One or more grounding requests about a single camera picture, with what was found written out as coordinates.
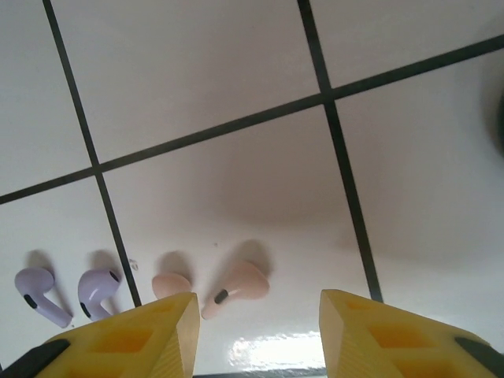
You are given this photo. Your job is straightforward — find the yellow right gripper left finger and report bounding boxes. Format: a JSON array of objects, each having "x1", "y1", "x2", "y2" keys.
[{"x1": 29, "y1": 291, "x2": 201, "y2": 378}]

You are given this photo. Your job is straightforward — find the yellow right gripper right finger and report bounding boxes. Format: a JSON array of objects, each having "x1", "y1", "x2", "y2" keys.
[{"x1": 319, "y1": 289, "x2": 504, "y2": 378}]

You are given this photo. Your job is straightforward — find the purple wireless earbud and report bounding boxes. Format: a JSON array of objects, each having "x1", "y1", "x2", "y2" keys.
[
  {"x1": 77, "y1": 267, "x2": 123, "y2": 321},
  {"x1": 14, "y1": 266, "x2": 75, "y2": 328}
]

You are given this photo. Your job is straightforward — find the pink wireless earbud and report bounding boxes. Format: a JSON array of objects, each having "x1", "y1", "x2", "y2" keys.
[
  {"x1": 151, "y1": 274, "x2": 193, "y2": 301},
  {"x1": 200, "y1": 261, "x2": 271, "y2": 321}
]

